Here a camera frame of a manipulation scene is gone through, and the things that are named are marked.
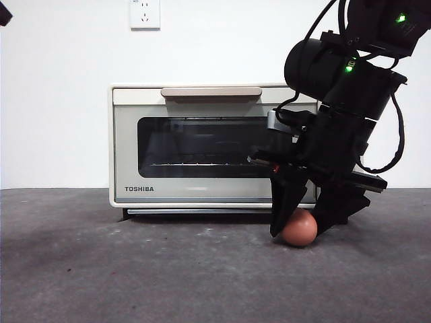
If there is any cream Toshiba toaster oven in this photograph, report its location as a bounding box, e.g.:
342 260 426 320
108 83 323 223

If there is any tan oven door handle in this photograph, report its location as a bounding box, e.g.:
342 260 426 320
160 87 263 104

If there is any metal oven crumb tray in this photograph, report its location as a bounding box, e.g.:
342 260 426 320
126 208 275 215

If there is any white wall socket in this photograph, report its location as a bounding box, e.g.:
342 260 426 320
129 0 161 31

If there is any glass-windowed oven door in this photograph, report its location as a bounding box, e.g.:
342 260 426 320
112 86 319 205

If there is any brown egg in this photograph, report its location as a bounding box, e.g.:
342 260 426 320
281 209 319 248

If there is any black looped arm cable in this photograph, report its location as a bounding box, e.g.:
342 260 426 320
355 92 405 174

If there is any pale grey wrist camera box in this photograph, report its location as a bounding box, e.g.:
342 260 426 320
267 109 300 138

